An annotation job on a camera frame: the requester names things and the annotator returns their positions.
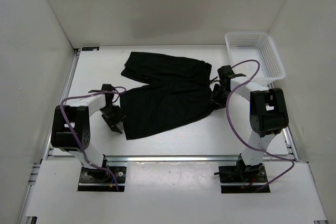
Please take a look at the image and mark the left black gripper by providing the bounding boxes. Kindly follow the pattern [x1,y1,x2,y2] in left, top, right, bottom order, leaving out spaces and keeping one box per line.
[100,105,130,134]

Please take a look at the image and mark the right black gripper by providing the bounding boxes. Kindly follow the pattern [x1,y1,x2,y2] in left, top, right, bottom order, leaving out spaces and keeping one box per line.
[210,83,232,110]

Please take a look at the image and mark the black shorts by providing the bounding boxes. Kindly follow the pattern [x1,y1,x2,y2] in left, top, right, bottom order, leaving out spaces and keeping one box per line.
[120,51,214,140]

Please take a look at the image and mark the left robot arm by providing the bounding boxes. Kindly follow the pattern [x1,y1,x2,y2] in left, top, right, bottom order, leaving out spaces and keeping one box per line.
[51,90,125,184]

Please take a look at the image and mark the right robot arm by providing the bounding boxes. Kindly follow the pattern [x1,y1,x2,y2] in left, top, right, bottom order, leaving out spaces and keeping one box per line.
[210,77,289,182]

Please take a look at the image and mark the white perforated plastic basket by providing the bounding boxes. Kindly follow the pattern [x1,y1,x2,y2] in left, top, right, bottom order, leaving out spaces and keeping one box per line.
[225,31,286,86]

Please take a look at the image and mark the small dark label sticker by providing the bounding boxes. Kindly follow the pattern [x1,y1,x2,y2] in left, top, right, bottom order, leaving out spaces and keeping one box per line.
[81,47,100,51]

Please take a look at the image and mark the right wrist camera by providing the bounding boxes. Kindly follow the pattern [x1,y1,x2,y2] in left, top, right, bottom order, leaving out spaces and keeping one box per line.
[217,65,246,85]

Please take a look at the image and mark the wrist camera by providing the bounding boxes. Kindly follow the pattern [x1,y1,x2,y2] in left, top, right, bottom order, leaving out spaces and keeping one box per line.
[88,83,117,96]
[217,65,246,85]

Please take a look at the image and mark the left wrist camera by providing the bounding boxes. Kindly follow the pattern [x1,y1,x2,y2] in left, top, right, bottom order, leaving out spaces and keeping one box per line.
[88,83,117,96]

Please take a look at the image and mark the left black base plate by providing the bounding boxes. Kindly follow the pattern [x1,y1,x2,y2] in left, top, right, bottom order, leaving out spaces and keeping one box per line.
[77,166,127,192]

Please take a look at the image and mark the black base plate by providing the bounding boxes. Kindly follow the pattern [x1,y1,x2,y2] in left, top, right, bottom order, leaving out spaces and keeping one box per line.
[214,165,270,194]
[77,166,127,192]

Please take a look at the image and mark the aluminium front rail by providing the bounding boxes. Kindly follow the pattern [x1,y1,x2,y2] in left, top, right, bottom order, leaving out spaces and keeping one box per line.
[52,155,297,163]

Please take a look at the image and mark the aluminium rail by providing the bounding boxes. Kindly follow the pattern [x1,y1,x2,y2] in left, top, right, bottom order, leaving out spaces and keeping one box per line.
[52,155,297,163]
[48,48,81,157]

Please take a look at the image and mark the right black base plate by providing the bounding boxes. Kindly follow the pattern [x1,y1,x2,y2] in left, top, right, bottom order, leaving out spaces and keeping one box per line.
[214,165,270,194]

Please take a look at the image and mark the aluminium left rail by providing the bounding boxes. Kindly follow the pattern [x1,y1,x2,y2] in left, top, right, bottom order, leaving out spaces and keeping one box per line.
[48,48,81,157]

